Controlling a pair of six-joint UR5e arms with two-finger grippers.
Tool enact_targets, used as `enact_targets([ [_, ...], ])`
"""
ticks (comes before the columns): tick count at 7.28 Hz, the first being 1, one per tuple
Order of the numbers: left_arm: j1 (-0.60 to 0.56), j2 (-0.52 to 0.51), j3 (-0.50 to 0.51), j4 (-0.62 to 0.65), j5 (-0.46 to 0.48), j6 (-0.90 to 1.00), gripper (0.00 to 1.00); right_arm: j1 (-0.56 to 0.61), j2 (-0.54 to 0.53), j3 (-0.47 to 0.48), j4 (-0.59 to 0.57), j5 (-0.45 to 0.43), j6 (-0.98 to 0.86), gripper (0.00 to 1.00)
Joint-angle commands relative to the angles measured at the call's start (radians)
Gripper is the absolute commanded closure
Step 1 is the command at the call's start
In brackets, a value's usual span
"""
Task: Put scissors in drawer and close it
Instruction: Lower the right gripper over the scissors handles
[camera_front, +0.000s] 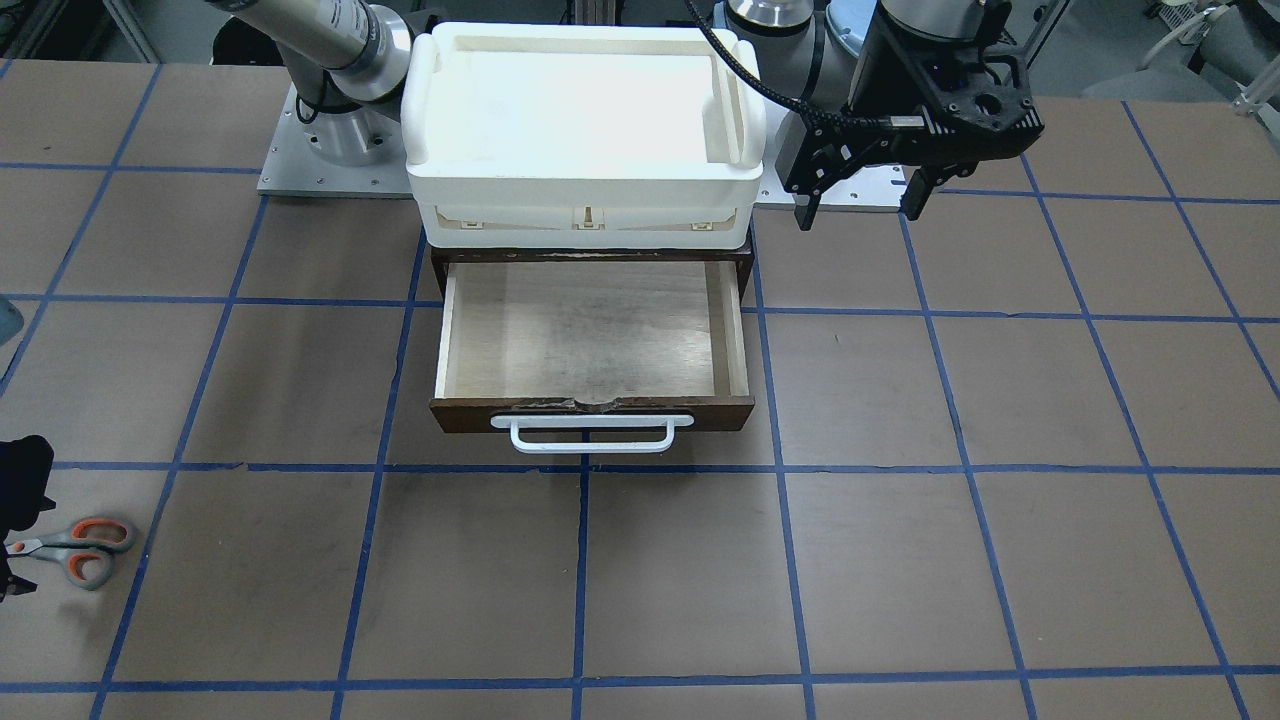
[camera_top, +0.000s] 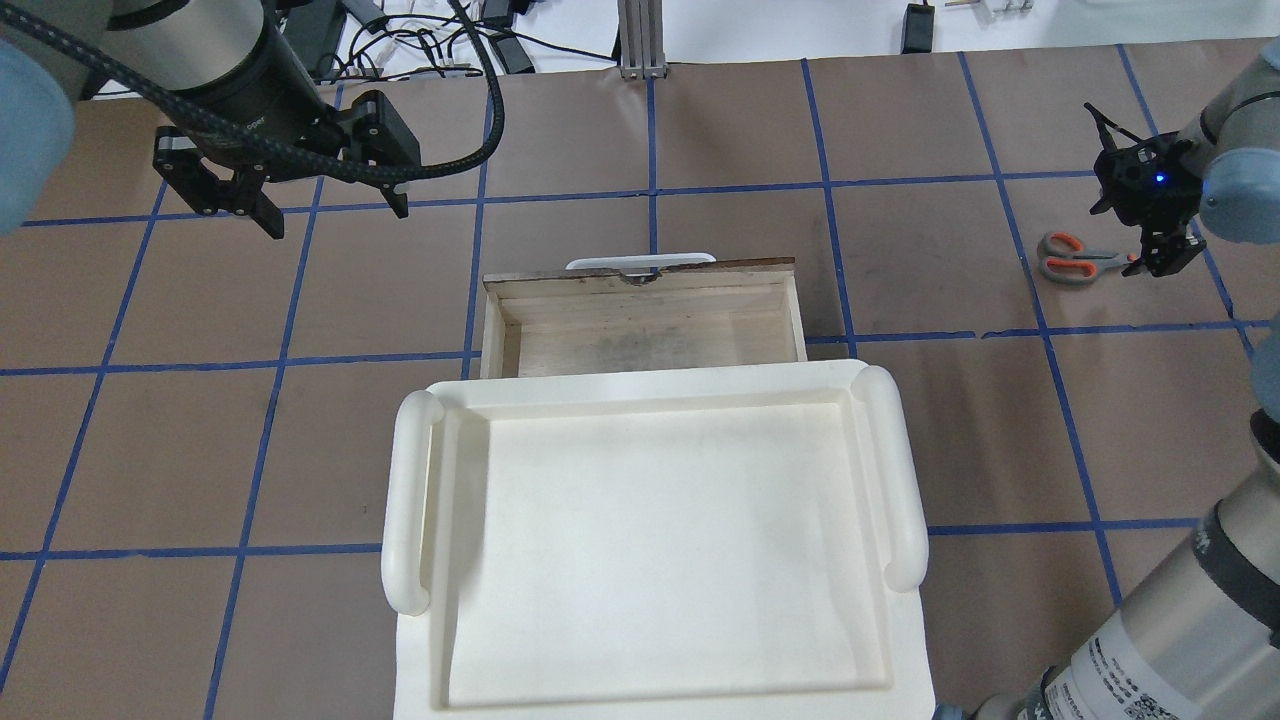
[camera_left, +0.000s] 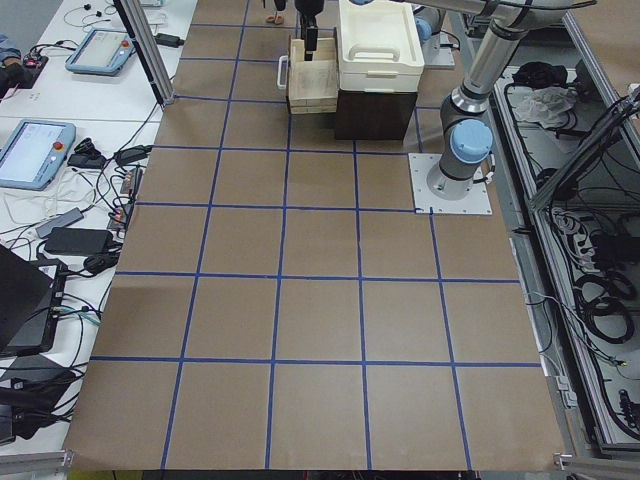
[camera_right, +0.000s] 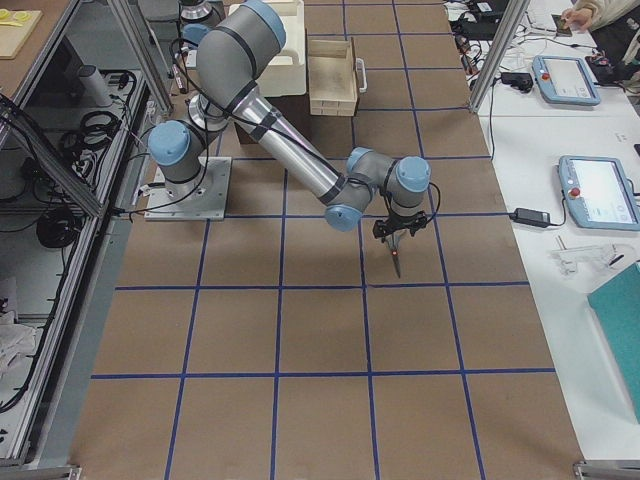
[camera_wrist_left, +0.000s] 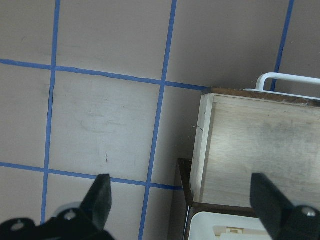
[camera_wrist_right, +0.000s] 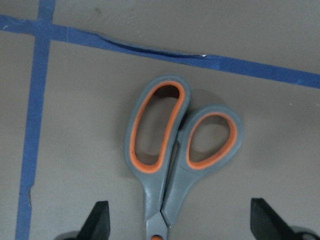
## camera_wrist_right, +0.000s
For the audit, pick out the grey orange scissors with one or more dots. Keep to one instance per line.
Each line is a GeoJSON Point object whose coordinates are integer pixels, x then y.
{"type": "Point", "coordinates": [166, 182]}

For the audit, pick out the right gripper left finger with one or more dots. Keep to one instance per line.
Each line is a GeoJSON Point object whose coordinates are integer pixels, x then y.
{"type": "Point", "coordinates": [97, 225]}

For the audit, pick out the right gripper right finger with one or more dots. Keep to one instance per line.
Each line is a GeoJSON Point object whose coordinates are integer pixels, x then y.
{"type": "Point", "coordinates": [266, 224]}

